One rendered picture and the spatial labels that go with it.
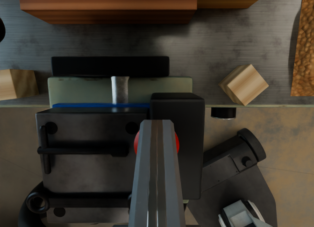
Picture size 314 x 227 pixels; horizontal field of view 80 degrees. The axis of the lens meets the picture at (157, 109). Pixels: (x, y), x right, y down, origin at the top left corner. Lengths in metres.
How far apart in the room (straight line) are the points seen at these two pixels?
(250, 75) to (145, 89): 0.12
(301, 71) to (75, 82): 0.26
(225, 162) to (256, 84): 0.91
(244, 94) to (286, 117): 1.19
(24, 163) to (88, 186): 1.36
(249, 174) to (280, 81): 0.97
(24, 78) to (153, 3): 0.17
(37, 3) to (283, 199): 1.61
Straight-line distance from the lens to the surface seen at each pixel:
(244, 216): 1.09
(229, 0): 0.24
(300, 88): 0.30
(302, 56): 0.29
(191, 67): 0.24
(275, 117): 1.38
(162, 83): 0.18
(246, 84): 0.23
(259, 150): 1.15
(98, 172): 0.17
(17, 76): 0.26
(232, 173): 1.16
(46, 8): 0.23
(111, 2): 0.21
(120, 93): 0.18
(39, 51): 0.28
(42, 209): 0.19
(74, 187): 0.18
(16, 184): 1.63
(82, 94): 0.19
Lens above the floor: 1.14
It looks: 80 degrees down
